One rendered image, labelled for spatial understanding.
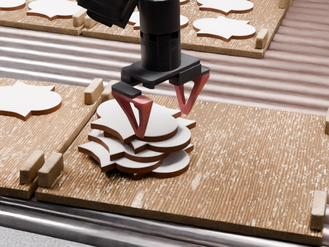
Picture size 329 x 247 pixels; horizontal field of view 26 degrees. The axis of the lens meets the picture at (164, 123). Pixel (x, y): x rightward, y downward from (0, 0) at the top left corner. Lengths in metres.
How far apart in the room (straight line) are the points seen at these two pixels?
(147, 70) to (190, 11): 0.73
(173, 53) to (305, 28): 0.77
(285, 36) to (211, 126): 0.50
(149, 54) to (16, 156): 0.29
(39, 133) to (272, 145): 0.38
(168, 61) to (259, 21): 0.70
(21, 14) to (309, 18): 0.69
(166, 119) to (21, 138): 0.25
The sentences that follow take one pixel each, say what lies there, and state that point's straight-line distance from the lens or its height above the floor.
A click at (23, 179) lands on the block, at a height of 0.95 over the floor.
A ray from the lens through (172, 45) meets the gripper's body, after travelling 0.99.
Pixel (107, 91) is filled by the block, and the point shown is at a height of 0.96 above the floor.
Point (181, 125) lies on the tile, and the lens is 1.11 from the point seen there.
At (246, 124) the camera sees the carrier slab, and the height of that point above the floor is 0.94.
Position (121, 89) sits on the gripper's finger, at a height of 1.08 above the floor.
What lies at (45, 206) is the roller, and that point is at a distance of 1.06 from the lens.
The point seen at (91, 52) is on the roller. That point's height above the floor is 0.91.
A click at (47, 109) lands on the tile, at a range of 1.25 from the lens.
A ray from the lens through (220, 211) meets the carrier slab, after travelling 0.99.
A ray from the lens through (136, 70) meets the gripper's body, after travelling 1.01.
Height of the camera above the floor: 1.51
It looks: 28 degrees down
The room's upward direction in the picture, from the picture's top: straight up
